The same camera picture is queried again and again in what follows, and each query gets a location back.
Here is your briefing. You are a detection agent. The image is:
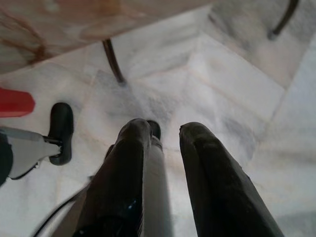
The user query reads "black curved table leg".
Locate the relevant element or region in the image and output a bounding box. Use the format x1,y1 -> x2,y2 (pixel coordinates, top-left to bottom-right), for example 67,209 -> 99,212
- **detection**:
268,0 -> 300,38
102,39 -> 126,84

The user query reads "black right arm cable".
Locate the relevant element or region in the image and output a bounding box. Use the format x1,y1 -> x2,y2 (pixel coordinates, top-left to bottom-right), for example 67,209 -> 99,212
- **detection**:
31,195 -> 84,237

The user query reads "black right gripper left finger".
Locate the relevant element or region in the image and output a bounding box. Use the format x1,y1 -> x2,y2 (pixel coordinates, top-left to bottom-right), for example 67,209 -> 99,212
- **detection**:
80,118 -> 153,237

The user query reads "grey robot left leg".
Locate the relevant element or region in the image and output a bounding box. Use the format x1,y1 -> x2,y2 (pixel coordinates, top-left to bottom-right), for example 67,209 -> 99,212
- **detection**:
0,102 -> 74,185

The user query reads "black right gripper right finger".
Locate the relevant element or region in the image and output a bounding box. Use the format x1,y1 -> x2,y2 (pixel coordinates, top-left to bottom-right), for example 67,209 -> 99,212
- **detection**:
179,120 -> 285,237

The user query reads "red plastic stool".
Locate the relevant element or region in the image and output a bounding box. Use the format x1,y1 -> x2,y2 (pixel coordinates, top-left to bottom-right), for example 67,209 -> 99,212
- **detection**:
0,86 -> 36,118

